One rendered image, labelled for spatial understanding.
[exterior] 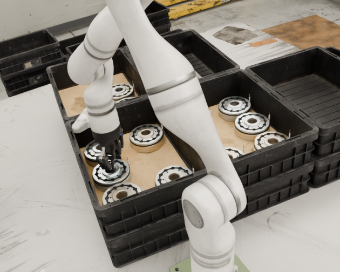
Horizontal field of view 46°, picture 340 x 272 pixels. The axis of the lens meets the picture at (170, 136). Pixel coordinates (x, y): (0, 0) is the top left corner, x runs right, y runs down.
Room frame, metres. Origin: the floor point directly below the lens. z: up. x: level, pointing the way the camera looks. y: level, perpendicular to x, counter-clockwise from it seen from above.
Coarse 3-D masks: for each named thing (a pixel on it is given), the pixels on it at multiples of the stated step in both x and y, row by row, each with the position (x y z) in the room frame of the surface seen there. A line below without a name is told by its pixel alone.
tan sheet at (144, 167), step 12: (168, 144) 0.95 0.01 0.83; (84, 156) 0.95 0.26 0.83; (132, 156) 0.92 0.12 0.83; (144, 156) 0.91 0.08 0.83; (156, 156) 0.91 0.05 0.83; (168, 156) 0.90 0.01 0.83; (132, 168) 0.87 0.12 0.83; (144, 168) 0.86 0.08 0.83; (156, 168) 0.85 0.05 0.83; (132, 180) 0.82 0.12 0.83; (144, 180) 0.81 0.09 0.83; (96, 192) 0.79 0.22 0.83
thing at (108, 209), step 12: (120, 108) 1.04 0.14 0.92; (72, 120) 1.00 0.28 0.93; (72, 132) 0.94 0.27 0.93; (72, 144) 0.88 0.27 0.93; (84, 168) 0.77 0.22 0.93; (84, 180) 0.75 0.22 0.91; (180, 180) 0.69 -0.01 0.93; (192, 180) 0.69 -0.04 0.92; (144, 192) 0.66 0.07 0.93; (156, 192) 0.66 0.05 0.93; (168, 192) 0.67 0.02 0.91; (96, 204) 0.65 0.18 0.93; (108, 204) 0.64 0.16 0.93; (120, 204) 0.64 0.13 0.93; (132, 204) 0.64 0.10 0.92
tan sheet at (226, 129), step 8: (216, 112) 1.09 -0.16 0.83; (216, 120) 1.04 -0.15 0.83; (224, 120) 1.04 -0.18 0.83; (216, 128) 1.00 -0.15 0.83; (224, 128) 0.99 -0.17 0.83; (232, 128) 0.99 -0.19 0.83; (272, 128) 0.96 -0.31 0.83; (224, 136) 0.96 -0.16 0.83; (232, 136) 0.95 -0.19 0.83; (224, 144) 0.92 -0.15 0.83; (232, 144) 0.91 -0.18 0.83; (240, 144) 0.91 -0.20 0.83; (248, 144) 0.90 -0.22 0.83; (248, 152) 0.87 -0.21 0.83
